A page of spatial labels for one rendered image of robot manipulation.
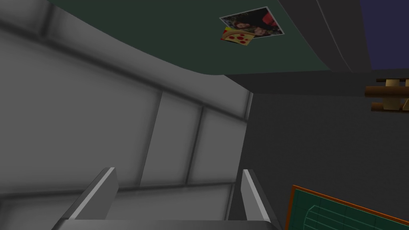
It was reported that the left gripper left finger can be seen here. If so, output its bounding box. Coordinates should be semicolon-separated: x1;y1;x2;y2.
62;167;119;221

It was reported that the green board with orange frame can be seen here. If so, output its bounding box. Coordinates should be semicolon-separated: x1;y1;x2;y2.
284;184;409;230

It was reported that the pizza slice magnet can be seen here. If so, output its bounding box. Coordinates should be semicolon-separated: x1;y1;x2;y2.
220;27;256;47

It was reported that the photo on fridge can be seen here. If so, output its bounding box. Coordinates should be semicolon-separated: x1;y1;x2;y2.
219;6;285;39

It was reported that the wooden shelf rack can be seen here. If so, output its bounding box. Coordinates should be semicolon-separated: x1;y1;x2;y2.
364;78;409;113

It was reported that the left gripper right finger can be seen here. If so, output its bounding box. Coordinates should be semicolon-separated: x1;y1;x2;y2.
227;169;279;222

